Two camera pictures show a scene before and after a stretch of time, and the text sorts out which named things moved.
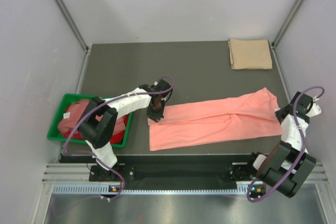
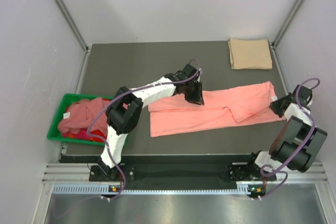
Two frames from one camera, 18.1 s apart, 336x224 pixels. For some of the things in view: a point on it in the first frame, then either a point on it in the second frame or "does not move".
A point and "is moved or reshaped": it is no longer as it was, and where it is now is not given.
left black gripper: [156, 116] to [197, 98]
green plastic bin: [54, 132] does not move
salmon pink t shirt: [253, 116] is moved or reshaped
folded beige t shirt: [250, 54] does not move
